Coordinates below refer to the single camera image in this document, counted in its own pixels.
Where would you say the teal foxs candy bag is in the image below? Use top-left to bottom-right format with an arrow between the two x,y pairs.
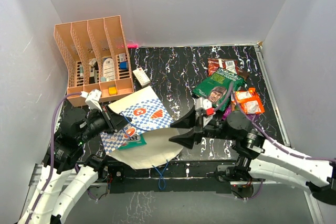
118,135 -> 146,150

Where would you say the yellow object in organizer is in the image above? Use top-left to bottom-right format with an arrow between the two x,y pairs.
108,86 -> 118,95

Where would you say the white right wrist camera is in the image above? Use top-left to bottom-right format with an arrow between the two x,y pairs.
195,97 -> 215,116

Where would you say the white tube in organizer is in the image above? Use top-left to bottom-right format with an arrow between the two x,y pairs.
79,65 -> 84,78

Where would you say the small white red box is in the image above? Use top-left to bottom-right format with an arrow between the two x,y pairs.
132,68 -> 151,87

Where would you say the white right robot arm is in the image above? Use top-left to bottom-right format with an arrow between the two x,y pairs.
169,110 -> 335,205

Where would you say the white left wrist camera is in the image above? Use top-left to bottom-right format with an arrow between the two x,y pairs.
80,89 -> 102,112

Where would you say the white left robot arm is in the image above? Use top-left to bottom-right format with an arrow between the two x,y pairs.
18,106 -> 132,223

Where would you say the green snack bag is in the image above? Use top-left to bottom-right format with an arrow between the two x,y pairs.
192,68 -> 245,111

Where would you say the white label bottle in organizer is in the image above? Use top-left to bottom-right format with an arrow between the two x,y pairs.
103,58 -> 115,81

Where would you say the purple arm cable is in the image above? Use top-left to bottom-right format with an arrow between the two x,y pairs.
25,92 -> 85,223
214,81 -> 336,200

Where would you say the orange plastic file organizer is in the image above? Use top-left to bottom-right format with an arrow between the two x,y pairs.
54,16 -> 134,106

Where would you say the brown kettle chips bag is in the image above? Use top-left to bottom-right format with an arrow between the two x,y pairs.
236,68 -> 249,81

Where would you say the purple snack bag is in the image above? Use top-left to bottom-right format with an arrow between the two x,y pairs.
222,104 -> 258,122

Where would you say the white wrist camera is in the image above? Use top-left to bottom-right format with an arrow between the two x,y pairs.
80,89 -> 102,112
195,97 -> 215,116

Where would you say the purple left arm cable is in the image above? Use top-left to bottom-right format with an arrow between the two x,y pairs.
25,92 -> 85,223

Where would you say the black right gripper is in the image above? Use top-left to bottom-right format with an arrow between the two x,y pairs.
168,106 -> 235,148

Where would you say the orange snack packet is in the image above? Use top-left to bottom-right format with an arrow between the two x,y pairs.
231,88 -> 265,114

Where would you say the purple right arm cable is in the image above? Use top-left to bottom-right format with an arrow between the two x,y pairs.
214,81 -> 336,200

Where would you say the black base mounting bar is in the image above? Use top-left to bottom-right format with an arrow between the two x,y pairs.
106,159 -> 254,195

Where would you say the blue item in organizer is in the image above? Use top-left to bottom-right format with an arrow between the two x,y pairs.
119,61 -> 129,70

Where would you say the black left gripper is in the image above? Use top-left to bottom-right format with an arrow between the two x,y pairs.
78,103 -> 132,143

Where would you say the red doritos bag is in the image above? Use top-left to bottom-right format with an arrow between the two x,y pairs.
207,58 -> 238,76

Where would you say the blue checkered paper bag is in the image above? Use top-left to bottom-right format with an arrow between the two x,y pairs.
100,86 -> 182,169

